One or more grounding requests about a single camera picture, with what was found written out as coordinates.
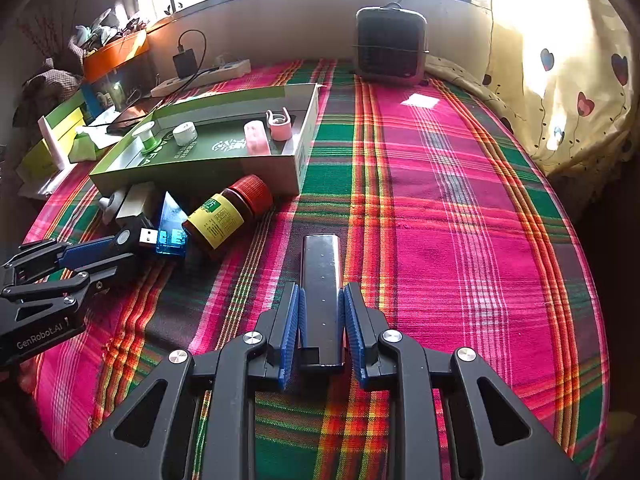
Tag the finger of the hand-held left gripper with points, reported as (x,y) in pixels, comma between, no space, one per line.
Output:
(90,252)
(115,267)

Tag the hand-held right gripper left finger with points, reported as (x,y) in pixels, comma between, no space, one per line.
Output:
(290,335)

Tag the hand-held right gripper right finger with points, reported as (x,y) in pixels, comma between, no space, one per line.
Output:
(352,335)

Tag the black USB device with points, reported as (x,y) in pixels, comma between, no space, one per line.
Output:
(127,235)

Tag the white round toy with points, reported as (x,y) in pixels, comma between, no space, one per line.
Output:
(110,205)

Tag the black glossy rectangular bar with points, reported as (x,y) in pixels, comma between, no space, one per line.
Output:
(320,285)

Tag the white charger adapter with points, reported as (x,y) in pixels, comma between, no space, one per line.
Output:
(135,202)

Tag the blue USB tester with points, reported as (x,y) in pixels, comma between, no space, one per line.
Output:
(172,230)

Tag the brown medicine bottle red cap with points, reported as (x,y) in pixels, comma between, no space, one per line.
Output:
(220,220)

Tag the green spool with pale disc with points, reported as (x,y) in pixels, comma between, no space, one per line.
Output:
(146,137)

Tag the pink silicone case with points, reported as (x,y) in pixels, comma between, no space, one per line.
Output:
(256,137)

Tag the pink plastic clip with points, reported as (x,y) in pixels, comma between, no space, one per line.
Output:
(279,130)

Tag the yellow green cardboard box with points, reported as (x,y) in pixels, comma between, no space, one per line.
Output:
(50,145)

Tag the white standing tube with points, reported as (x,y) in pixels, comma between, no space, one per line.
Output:
(52,142)

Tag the black phone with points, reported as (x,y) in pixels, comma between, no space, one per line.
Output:
(132,116)

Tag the blue box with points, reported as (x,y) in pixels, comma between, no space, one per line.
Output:
(97,102)

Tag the checkered cloth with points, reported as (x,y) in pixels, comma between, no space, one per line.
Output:
(50,82)

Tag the black charger adapter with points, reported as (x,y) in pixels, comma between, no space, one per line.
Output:
(185,64)

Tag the white power strip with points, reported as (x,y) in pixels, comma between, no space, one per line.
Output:
(220,72)

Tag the orange box of clutter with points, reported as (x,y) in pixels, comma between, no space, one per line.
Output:
(102,30)

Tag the white power plug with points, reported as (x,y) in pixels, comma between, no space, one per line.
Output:
(226,61)

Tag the small grey desk fan heater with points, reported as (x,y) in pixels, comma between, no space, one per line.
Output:
(390,45)

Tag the cream curtain with hearts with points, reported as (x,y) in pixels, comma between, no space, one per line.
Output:
(565,85)

